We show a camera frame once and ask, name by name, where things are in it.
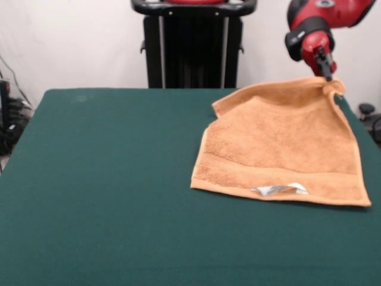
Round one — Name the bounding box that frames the black box device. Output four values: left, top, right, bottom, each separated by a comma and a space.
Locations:
0, 79, 11, 132

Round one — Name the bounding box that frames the black cable bundle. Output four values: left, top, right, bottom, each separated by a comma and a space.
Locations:
0, 98, 34, 156

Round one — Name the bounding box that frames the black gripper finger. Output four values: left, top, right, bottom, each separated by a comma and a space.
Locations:
313, 47, 328, 76
321, 52, 334, 82

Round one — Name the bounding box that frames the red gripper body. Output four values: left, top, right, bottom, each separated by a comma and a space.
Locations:
300, 30, 338, 77

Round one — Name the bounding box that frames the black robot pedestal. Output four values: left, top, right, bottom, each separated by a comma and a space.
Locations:
130, 0, 257, 89

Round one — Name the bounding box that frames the grey cable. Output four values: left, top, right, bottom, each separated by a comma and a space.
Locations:
0, 55, 33, 108

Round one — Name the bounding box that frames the dark green table cloth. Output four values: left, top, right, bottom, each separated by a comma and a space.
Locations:
0, 88, 381, 286

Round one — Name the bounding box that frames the orange terry towel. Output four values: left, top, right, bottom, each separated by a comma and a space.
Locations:
189, 77, 372, 209

